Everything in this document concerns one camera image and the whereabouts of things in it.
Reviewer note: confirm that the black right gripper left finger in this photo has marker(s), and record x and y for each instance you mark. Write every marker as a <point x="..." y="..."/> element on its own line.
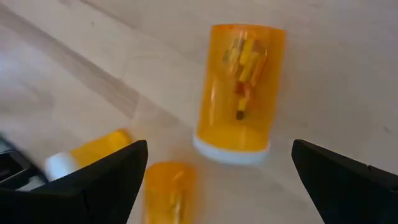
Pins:
<point x="77" y="202"/>

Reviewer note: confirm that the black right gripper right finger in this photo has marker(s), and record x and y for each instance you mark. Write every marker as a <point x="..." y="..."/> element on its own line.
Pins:
<point x="357" y="193"/>

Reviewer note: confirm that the medium orange pill bottle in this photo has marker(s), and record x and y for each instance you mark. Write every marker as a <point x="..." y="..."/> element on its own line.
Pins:
<point x="99" y="146"/>

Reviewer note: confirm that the large orange pill bottle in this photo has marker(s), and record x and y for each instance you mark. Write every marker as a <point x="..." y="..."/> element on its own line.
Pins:
<point x="168" y="193"/>
<point x="236" y="124"/>

